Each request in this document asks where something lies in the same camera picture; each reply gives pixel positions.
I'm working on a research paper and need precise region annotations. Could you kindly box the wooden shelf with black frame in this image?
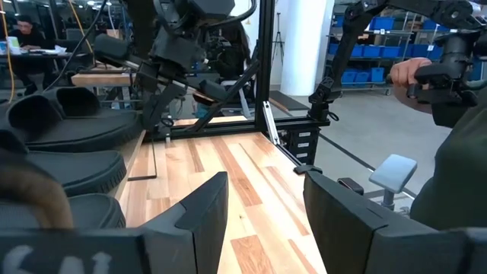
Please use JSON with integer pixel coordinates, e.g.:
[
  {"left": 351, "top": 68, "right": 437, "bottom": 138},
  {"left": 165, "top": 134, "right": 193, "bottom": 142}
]
[{"left": 113, "top": 128, "right": 158, "bottom": 201}]

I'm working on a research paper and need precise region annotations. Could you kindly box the black floor mat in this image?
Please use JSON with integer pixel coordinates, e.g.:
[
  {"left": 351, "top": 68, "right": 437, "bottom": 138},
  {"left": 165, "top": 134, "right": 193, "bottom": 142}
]
[{"left": 267, "top": 89, "right": 311, "bottom": 113}]

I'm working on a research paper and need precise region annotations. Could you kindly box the black tripod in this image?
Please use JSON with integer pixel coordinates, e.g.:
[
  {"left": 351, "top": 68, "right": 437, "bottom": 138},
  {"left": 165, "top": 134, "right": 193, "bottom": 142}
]
[{"left": 272, "top": 11, "right": 287, "bottom": 70}]

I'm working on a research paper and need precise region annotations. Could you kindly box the wooden workbench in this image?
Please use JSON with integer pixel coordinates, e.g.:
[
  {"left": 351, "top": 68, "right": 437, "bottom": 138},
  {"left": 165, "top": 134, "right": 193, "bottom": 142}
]
[{"left": 70, "top": 70, "right": 136, "bottom": 89}]

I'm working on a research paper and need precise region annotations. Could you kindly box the grey padded armrest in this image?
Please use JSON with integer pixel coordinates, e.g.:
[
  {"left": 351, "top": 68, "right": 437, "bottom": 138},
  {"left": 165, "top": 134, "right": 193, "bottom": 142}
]
[{"left": 368, "top": 153, "right": 419, "bottom": 211}]

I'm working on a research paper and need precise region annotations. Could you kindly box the person's hand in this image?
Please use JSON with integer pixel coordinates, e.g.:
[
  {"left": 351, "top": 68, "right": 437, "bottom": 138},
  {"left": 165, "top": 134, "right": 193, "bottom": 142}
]
[{"left": 389, "top": 56, "right": 434, "bottom": 93}]

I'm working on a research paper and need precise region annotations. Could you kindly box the black labelled control box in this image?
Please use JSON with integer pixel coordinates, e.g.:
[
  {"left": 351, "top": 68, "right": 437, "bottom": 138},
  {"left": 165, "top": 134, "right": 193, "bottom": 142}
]
[{"left": 282, "top": 126, "right": 321, "bottom": 167}]

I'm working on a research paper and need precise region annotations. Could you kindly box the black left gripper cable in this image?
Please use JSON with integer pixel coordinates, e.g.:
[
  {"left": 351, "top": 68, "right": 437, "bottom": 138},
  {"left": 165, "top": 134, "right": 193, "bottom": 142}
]
[{"left": 0, "top": 151, "right": 74, "bottom": 230}]

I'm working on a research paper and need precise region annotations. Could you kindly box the person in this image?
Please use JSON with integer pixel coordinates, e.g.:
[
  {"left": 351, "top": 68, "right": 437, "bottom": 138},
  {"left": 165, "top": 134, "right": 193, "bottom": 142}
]
[
  {"left": 6, "top": 14, "right": 59, "bottom": 91},
  {"left": 391, "top": 56, "right": 487, "bottom": 232}
]

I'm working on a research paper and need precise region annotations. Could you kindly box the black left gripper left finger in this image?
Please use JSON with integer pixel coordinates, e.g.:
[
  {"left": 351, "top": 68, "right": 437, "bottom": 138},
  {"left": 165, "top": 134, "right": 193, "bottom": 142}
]
[{"left": 140, "top": 171, "right": 230, "bottom": 274}]

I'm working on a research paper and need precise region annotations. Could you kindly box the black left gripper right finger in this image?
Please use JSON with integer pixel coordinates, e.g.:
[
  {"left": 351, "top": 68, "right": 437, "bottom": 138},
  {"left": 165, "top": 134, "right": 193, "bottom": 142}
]
[{"left": 302, "top": 169, "right": 469, "bottom": 274}]

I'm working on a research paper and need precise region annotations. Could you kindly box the white round pillar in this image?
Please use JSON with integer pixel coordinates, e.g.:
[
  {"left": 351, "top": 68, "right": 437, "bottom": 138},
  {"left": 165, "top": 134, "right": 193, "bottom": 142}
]
[{"left": 279, "top": 0, "right": 336, "bottom": 97}]

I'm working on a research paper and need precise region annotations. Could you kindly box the yellow hanging cable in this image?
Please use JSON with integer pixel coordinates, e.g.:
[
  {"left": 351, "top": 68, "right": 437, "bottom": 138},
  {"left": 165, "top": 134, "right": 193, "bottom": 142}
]
[{"left": 0, "top": 0, "right": 17, "bottom": 104}]

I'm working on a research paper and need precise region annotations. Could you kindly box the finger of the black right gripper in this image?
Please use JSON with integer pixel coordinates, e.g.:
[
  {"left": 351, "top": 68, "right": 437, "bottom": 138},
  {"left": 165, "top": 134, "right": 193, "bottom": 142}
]
[
  {"left": 94, "top": 33, "right": 133, "bottom": 69},
  {"left": 197, "top": 78, "right": 230, "bottom": 103}
]

